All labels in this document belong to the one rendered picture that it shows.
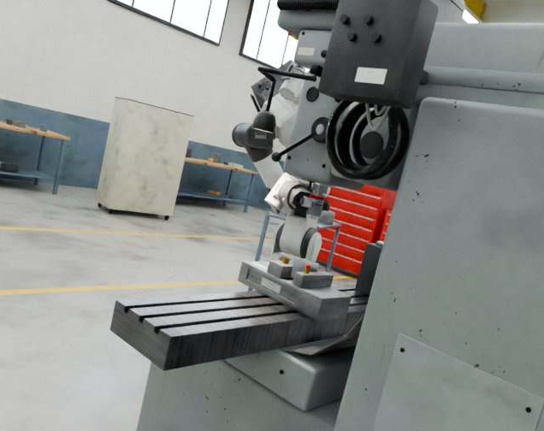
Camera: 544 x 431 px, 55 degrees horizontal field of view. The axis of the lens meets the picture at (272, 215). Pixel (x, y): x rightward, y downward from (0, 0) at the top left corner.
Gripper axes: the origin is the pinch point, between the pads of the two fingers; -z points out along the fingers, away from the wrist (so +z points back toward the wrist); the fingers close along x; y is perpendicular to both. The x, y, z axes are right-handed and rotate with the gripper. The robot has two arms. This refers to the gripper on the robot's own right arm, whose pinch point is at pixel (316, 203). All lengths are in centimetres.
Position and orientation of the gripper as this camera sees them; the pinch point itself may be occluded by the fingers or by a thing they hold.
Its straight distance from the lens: 159.4
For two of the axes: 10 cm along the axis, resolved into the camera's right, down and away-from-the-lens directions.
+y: -2.3, 9.6, 1.3
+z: -4.2, -2.2, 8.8
